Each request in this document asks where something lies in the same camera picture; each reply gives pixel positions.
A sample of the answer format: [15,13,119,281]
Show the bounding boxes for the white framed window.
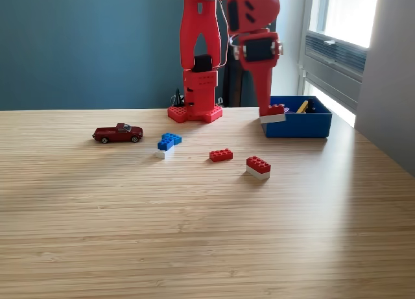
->
[307,0,380,49]

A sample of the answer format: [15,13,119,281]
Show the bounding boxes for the dark red toy car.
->
[91,123,144,145]

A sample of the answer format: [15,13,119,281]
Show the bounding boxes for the blue plastic bin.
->
[259,95,333,139]

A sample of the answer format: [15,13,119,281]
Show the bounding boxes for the dark wooden chair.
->
[220,45,260,108]

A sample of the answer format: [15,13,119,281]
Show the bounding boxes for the grey louvred window vent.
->
[303,31,368,75]

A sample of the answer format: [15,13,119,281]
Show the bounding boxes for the red and white brick stack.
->
[259,104,287,125]
[245,155,272,181]

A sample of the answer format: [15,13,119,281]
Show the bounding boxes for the yellow toy digger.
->
[295,97,317,115]

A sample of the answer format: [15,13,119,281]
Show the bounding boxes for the blue and white brick stack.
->
[154,132,183,160]

